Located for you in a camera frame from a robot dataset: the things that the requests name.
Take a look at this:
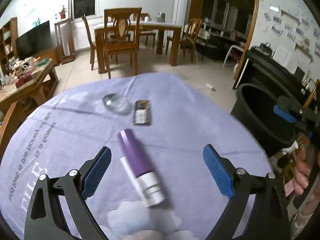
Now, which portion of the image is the black round trash bin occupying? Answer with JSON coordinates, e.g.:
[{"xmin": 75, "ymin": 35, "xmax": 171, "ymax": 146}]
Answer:
[{"xmin": 231, "ymin": 83, "xmax": 298, "ymax": 157}]

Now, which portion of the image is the person right hand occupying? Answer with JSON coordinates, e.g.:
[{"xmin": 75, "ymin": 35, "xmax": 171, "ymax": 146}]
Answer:
[{"xmin": 293, "ymin": 146, "xmax": 311, "ymax": 195}]

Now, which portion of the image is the black upright piano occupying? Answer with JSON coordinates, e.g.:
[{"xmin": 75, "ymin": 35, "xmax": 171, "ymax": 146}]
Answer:
[{"xmin": 233, "ymin": 47, "xmax": 311, "ymax": 103}]

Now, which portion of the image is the purple white tube bottle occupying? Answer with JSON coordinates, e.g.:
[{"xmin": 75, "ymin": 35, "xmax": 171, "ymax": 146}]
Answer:
[{"xmin": 118, "ymin": 129, "xmax": 165, "ymax": 207}]

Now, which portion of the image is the white plastic chair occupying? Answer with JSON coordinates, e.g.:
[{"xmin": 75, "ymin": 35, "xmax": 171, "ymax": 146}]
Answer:
[{"xmin": 223, "ymin": 45, "xmax": 244, "ymax": 66}]

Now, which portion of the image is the black handbag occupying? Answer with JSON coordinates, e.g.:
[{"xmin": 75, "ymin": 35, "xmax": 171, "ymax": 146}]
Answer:
[{"xmin": 258, "ymin": 42, "xmax": 273, "ymax": 57}]

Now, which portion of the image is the clear plastic lid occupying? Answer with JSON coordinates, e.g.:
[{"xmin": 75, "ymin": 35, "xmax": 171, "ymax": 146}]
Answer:
[{"xmin": 103, "ymin": 93, "xmax": 132, "ymax": 114}]

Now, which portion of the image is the dark small snack packet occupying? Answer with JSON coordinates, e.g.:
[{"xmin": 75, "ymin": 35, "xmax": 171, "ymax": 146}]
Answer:
[{"xmin": 133, "ymin": 100, "xmax": 152, "ymax": 126}]

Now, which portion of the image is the purple floral tablecloth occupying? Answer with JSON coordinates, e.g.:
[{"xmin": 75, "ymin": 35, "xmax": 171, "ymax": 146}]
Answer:
[{"xmin": 1, "ymin": 73, "xmax": 271, "ymax": 239}]

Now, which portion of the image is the wooden armchair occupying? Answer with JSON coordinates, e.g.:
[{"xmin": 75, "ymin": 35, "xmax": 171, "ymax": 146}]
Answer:
[{"xmin": 0, "ymin": 101, "xmax": 21, "ymax": 159}]

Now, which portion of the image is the wooden coffee table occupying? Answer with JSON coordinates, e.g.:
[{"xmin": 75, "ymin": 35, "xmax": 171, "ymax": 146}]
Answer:
[{"xmin": 1, "ymin": 58, "xmax": 59, "ymax": 114}]

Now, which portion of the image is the tall wooden plant stand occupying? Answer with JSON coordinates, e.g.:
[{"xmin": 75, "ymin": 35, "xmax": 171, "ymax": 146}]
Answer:
[{"xmin": 54, "ymin": 18, "xmax": 76, "ymax": 64}]

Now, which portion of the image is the wooden dining chair left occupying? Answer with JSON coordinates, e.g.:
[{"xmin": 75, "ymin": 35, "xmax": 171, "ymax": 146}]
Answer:
[{"xmin": 82, "ymin": 16, "xmax": 96, "ymax": 70}]

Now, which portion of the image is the wooden dining chair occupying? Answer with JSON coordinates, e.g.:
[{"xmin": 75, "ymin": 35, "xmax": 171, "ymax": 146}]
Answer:
[
  {"xmin": 103, "ymin": 8, "xmax": 142, "ymax": 77},
  {"xmin": 82, "ymin": 16, "xmax": 96, "ymax": 70},
  {"xmin": 180, "ymin": 18, "xmax": 203, "ymax": 62}
]

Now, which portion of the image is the wooden dining chair right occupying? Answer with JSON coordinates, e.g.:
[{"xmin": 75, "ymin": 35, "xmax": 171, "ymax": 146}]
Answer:
[{"xmin": 180, "ymin": 18, "xmax": 203, "ymax": 62}]

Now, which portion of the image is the black flat television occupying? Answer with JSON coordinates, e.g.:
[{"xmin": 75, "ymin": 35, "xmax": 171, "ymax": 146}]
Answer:
[{"xmin": 16, "ymin": 21, "xmax": 53, "ymax": 60}]

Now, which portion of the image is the wooden dining chair front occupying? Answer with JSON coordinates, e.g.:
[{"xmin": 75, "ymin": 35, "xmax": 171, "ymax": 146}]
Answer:
[{"xmin": 103, "ymin": 8, "xmax": 142, "ymax": 77}]

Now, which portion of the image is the white standing air conditioner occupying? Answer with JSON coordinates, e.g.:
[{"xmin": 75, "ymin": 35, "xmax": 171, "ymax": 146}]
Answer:
[{"xmin": 172, "ymin": 0, "xmax": 188, "ymax": 25}]

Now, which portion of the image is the wooden dining table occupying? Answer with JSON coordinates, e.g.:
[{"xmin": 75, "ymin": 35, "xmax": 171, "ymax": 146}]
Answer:
[{"xmin": 94, "ymin": 19, "xmax": 183, "ymax": 74}]

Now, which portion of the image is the metal kettle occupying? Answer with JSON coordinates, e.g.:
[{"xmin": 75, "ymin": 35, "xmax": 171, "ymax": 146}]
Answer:
[{"xmin": 156, "ymin": 12, "xmax": 165, "ymax": 22}]

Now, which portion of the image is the wooden bookshelf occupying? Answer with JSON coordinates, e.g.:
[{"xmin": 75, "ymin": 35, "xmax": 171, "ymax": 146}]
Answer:
[{"xmin": 0, "ymin": 17, "xmax": 18, "ymax": 75}]

